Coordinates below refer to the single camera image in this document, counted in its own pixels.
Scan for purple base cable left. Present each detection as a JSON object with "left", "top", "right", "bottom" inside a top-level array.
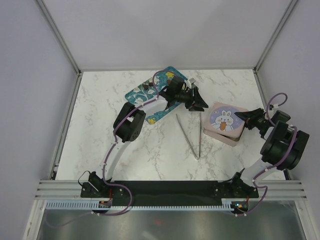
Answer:
[{"left": 88, "top": 182, "right": 133, "bottom": 217}]

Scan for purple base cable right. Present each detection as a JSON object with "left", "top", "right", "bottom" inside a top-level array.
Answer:
[{"left": 233, "top": 186, "right": 268, "bottom": 217}]

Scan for metal tongs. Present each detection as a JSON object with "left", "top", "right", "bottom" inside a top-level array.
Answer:
[{"left": 175, "top": 113, "right": 202, "bottom": 161}]

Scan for aluminium frame post left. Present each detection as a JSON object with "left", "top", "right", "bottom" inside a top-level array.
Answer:
[{"left": 34, "top": 0, "right": 82, "bottom": 76}]

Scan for pink chocolate box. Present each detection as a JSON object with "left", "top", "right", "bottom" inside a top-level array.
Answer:
[{"left": 203, "top": 129, "right": 242, "bottom": 147}]

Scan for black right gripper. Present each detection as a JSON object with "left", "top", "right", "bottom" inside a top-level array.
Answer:
[{"left": 234, "top": 108, "right": 270, "bottom": 130}]

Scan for teal floral tray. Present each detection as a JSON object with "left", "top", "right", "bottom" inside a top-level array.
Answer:
[{"left": 124, "top": 65, "right": 188, "bottom": 125}]

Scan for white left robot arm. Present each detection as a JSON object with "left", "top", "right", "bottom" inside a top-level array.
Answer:
[{"left": 79, "top": 76, "right": 209, "bottom": 197}]

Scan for aluminium frame post right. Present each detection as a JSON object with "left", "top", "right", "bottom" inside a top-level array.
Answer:
[{"left": 253, "top": 0, "right": 299, "bottom": 74}]

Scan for white slotted cable duct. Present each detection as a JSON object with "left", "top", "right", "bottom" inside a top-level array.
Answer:
[{"left": 46, "top": 198, "right": 257, "bottom": 211}]

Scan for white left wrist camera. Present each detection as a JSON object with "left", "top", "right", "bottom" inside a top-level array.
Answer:
[{"left": 185, "top": 78, "right": 196, "bottom": 89}]

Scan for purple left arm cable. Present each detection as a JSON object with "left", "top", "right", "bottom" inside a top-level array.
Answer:
[{"left": 102, "top": 71, "right": 176, "bottom": 186}]

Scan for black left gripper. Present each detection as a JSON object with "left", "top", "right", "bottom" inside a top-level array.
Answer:
[{"left": 174, "top": 87, "right": 208, "bottom": 113}]

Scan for aluminium frame post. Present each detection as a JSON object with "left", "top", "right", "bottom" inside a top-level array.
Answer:
[
  {"left": 34, "top": 0, "right": 82, "bottom": 76},
  {"left": 253, "top": 0, "right": 299, "bottom": 74}
]

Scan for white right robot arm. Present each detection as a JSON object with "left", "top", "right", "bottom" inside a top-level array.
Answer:
[{"left": 228, "top": 108, "right": 310, "bottom": 198}]

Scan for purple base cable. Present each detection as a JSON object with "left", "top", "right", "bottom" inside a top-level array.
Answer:
[
  {"left": 233, "top": 186, "right": 268, "bottom": 217},
  {"left": 88, "top": 182, "right": 133, "bottom": 217}
]

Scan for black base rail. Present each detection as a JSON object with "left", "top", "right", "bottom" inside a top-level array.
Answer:
[{"left": 80, "top": 180, "right": 259, "bottom": 207}]

